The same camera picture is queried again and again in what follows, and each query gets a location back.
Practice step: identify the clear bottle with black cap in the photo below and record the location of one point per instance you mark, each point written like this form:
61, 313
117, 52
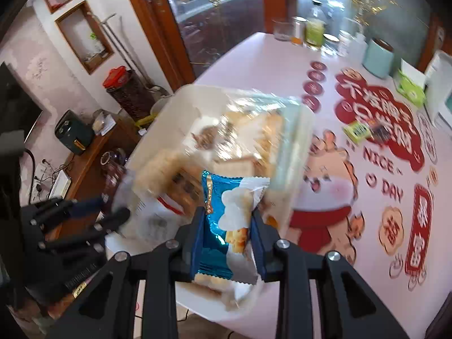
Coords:
319, 10

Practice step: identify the metal mop pole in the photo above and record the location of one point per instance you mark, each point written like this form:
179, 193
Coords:
123, 49

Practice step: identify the white appliance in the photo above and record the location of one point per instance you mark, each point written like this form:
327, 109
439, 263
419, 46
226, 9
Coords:
439, 91

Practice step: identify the white silver snack packet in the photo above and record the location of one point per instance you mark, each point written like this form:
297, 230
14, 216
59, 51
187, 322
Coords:
166, 212

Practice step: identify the beige bread packet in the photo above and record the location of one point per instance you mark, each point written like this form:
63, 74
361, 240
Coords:
247, 137

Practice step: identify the blue snack packet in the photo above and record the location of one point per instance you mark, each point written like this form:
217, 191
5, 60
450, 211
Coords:
226, 212

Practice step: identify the white plastic storage bin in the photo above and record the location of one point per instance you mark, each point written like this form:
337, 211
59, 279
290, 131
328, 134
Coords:
197, 102

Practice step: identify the white flat box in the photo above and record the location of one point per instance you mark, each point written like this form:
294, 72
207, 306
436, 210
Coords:
60, 185

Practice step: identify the printed pink tablecloth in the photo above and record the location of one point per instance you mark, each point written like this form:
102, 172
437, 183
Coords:
370, 190

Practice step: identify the round glass jar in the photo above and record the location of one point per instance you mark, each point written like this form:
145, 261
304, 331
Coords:
111, 166

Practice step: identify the dark wicker basket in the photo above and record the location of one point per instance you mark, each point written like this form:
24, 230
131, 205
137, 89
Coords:
132, 97

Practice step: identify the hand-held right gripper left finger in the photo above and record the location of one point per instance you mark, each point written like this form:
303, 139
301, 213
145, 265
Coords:
197, 240

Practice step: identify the small clear jar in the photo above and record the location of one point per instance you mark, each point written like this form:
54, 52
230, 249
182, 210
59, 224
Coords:
330, 44

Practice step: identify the black television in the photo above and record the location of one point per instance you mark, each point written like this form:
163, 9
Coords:
14, 106

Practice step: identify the green labelled jar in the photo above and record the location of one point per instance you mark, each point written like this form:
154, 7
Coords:
314, 33

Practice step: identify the white power strip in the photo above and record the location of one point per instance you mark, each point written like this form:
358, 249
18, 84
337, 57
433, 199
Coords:
39, 180

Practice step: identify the empty glass jar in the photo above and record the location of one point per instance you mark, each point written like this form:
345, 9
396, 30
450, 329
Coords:
282, 30

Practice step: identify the dark green air fryer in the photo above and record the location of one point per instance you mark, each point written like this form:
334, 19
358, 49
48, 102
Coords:
72, 132

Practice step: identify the mint green canister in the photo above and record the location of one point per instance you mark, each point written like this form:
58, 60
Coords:
378, 58

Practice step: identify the light blue clear snack bag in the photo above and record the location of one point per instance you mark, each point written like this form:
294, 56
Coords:
295, 141

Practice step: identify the floss bread packet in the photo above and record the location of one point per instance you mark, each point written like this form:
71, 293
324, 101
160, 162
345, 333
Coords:
162, 173

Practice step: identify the green snack packet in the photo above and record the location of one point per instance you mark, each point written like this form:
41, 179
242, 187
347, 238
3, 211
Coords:
356, 131

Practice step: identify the wooden cabinet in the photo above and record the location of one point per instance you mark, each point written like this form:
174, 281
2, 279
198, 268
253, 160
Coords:
95, 152

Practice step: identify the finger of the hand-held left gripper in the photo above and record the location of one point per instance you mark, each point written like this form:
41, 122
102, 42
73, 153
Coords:
102, 224
81, 206

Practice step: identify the green tissue box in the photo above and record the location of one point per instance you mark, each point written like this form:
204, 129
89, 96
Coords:
409, 84

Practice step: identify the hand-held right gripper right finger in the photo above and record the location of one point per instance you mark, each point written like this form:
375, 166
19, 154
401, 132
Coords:
259, 247

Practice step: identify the dark small candy packet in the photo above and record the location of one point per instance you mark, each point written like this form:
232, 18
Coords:
381, 132

